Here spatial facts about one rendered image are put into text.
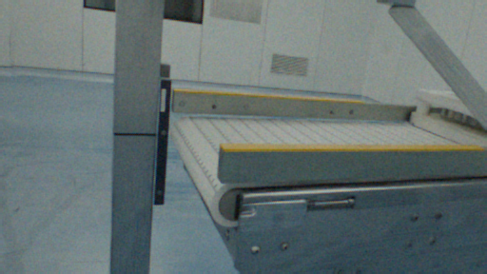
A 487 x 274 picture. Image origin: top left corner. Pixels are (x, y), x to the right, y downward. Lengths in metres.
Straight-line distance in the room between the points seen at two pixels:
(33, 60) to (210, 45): 2.06
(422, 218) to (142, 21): 0.46
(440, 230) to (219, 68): 5.32
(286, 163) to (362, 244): 0.16
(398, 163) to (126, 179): 0.41
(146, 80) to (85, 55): 5.07
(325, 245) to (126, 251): 0.37
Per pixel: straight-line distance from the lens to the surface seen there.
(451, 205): 0.57
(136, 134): 0.66
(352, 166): 0.44
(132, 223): 0.71
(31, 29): 5.76
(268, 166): 0.39
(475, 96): 0.47
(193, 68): 5.73
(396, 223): 0.52
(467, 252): 0.71
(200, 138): 0.53
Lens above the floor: 0.98
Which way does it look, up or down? 14 degrees down
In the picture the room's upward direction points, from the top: 9 degrees clockwise
